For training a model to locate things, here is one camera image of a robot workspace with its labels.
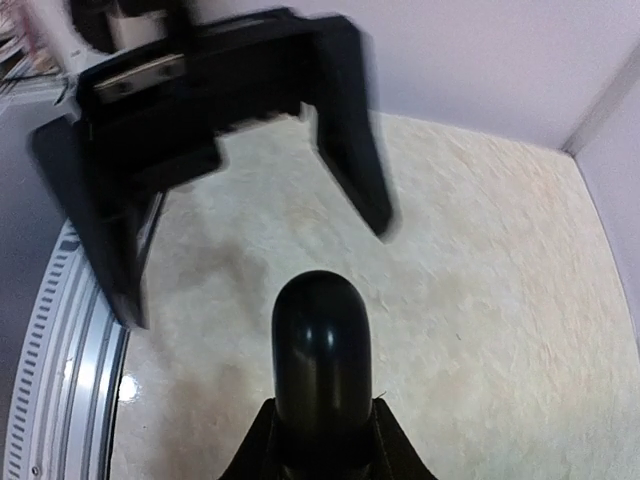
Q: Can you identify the black oval charging case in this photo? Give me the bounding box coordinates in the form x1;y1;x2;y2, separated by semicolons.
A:
272;270;373;470

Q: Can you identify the aluminium front rail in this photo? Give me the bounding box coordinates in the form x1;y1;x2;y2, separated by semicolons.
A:
1;223;129;479

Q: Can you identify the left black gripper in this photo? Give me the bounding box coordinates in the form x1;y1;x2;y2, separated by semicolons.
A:
29;7;350;329

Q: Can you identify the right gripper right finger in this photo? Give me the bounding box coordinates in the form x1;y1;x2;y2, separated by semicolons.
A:
370;398;437;480

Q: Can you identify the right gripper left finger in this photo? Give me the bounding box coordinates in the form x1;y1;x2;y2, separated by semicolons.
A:
219;399;280;480

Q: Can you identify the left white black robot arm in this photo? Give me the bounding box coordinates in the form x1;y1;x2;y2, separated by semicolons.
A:
30;1;394;328

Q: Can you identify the left aluminium corner post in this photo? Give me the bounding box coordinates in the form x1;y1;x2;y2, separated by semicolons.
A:
561;44;639;157

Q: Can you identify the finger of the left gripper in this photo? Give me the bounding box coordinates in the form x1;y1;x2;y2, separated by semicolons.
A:
314;19;394;238

